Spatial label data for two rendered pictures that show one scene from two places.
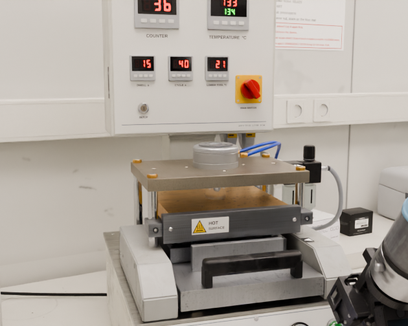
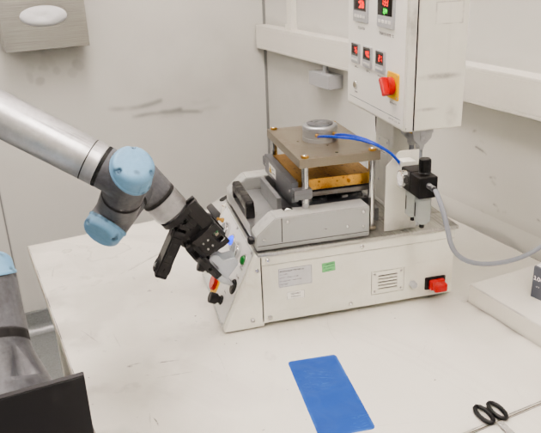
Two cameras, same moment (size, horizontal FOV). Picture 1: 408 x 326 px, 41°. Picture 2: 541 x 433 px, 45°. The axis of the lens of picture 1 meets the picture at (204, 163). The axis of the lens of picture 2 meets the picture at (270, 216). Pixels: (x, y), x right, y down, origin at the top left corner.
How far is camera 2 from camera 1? 172 cm
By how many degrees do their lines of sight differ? 88
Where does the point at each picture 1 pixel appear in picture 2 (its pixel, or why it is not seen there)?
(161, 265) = (242, 177)
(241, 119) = (389, 112)
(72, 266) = (463, 213)
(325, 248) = (270, 214)
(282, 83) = not seen: outside the picture
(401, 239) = not seen: hidden behind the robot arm
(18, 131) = not seen: hidden behind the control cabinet
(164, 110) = (361, 89)
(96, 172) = (488, 137)
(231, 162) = (306, 137)
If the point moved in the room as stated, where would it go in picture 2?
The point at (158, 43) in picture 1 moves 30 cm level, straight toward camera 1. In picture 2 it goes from (361, 33) to (230, 39)
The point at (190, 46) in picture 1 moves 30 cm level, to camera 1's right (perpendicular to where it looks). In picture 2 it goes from (372, 39) to (392, 61)
